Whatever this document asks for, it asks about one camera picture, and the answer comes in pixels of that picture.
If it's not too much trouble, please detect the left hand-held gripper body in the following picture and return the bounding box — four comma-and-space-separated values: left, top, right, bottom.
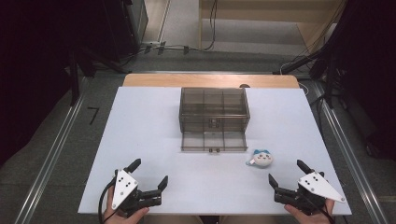
106, 167, 163, 218

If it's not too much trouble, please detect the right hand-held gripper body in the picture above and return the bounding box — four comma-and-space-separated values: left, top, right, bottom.
273, 171, 347, 217

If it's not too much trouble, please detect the white plush toy blue hair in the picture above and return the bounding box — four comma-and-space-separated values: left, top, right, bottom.
245, 148, 275, 168

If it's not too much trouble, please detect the transparent grey plastic drawer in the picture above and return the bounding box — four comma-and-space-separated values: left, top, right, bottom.
180, 130, 248, 154

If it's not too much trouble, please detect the transparent grey drawer box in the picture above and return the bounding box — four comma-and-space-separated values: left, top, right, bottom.
178, 87, 251, 134

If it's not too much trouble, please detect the person's left hand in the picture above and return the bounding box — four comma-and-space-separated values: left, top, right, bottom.
103, 186, 150, 224

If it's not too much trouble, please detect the person's right hand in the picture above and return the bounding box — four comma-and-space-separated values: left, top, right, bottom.
283, 199, 336, 224

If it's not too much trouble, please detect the white table cover board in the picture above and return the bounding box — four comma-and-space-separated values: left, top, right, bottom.
78, 86, 353, 217

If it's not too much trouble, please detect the black metal stand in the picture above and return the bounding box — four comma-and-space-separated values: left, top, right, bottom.
273, 46, 347, 110
65, 46, 133, 107

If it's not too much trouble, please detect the wooden table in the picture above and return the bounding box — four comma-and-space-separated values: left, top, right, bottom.
122, 73, 301, 90

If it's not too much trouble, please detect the black curtain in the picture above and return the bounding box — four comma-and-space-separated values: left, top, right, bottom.
323, 0, 396, 161
0, 0, 132, 167

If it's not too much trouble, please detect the grey equipment cabinet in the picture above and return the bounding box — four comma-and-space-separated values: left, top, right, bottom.
123, 0, 149, 49

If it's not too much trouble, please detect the light wooden shelf unit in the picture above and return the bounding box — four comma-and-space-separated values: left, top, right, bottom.
198, 0, 347, 54

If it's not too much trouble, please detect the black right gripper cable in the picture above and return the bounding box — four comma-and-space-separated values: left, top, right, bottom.
306, 192, 336, 224

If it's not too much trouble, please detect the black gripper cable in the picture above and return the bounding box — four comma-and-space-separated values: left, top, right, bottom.
98, 178, 117, 224
306, 192, 336, 224

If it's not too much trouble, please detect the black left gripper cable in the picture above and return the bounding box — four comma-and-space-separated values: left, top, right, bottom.
98, 178, 117, 224

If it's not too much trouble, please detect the metal floor rail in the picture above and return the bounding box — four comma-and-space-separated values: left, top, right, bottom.
311, 79, 390, 224
13, 77, 91, 224

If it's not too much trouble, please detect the black floor cable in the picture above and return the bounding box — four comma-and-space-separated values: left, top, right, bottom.
310, 92, 327, 139

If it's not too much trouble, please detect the black hanging cable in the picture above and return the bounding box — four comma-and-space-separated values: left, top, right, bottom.
203, 0, 219, 52

